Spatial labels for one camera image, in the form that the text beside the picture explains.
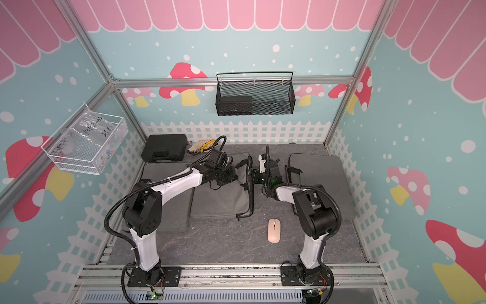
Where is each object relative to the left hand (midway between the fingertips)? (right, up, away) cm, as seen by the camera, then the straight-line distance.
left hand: (238, 179), depth 92 cm
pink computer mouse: (+17, -23, -7) cm, 29 cm away
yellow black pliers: (-21, +19, +27) cm, 39 cm away
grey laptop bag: (-1, -9, -2) cm, 9 cm away
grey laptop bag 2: (+49, +4, +15) cm, 51 cm away
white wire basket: (-58, +15, -19) cm, 62 cm away
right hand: (+6, +4, +4) cm, 8 cm away
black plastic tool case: (-42, +17, +19) cm, 49 cm away
